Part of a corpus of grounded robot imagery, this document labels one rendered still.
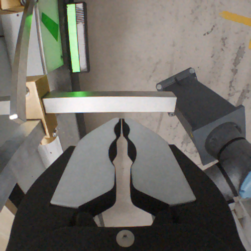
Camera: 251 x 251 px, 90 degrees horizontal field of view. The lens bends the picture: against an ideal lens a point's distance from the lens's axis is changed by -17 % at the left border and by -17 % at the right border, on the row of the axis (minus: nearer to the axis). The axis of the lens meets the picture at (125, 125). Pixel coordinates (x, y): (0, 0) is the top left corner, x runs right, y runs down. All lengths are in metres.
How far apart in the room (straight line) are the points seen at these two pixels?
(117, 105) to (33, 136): 0.15
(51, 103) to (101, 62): 0.85
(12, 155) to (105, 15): 0.99
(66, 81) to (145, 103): 0.23
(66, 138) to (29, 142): 0.26
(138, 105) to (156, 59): 0.87
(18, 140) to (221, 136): 0.66
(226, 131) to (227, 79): 0.79
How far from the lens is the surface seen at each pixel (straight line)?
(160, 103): 0.27
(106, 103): 0.26
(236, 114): 0.74
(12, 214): 0.61
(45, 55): 0.32
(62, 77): 0.42
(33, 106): 0.30
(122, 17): 1.09
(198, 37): 1.22
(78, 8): 0.40
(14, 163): 0.24
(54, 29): 0.37
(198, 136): 0.69
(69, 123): 0.47
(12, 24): 0.57
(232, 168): 0.60
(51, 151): 0.69
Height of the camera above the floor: 1.08
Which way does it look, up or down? 58 degrees down
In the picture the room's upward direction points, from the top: 176 degrees clockwise
